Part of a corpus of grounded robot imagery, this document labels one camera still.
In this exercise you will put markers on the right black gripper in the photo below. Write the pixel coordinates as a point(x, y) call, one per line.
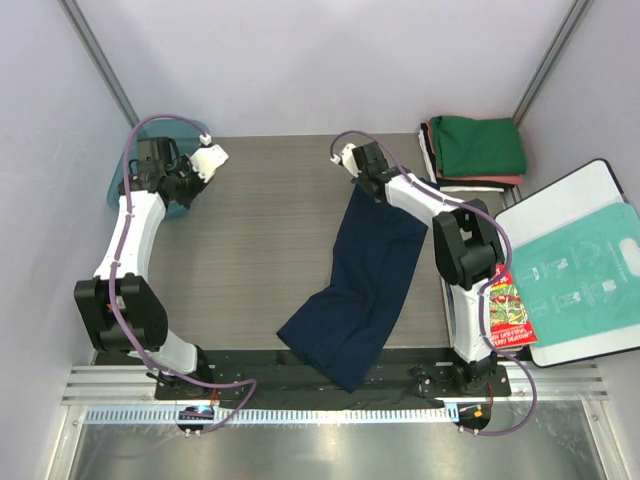
point(358, 180)

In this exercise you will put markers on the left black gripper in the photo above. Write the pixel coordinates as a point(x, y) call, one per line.
point(185, 164)

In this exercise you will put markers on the navy blue t shirt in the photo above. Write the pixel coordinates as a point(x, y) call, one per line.
point(341, 330)

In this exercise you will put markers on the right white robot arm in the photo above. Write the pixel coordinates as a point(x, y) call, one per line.
point(467, 250)

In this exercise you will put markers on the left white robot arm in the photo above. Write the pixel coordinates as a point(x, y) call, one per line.
point(120, 311)

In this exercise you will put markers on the teal plastic bin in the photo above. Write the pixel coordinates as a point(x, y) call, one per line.
point(183, 130)

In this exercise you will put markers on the white folded t shirt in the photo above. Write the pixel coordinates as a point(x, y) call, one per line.
point(430, 167)

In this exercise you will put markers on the green folded t shirt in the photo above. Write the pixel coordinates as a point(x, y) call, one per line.
point(466, 147)

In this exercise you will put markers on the pink folded t shirt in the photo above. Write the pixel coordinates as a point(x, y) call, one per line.
point(500, 181)

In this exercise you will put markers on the red treehouse book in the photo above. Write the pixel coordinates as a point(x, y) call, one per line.
point(510, 326)

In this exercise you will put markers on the white board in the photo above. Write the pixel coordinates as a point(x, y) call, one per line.
point(574, 196)

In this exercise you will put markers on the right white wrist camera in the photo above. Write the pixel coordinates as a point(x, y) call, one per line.
point(346, 159)

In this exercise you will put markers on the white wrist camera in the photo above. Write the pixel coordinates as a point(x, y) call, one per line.
point(346, 159)
point(207, 159)

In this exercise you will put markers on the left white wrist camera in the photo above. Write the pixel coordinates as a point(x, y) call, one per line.
point(207, 159)

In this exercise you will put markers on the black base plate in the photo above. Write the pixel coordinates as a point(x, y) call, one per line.
point(398, 374)

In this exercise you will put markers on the aluminium rail frame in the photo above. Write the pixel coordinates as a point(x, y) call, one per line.
point(282, 420)

